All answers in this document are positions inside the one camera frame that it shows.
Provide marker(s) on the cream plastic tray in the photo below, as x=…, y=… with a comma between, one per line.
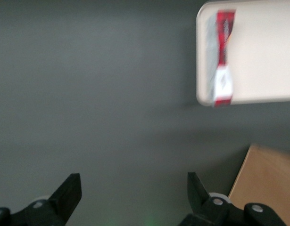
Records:
x=258, y=51

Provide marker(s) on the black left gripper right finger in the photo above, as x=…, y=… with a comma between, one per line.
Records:
x=206, y=207

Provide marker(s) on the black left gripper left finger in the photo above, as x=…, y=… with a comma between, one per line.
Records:
x=62, y=200

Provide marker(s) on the red cookie box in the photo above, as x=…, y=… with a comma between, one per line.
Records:
x=223, y=47

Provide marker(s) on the wooden two-drawer cabinet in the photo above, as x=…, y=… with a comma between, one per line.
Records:
x=265, y=183

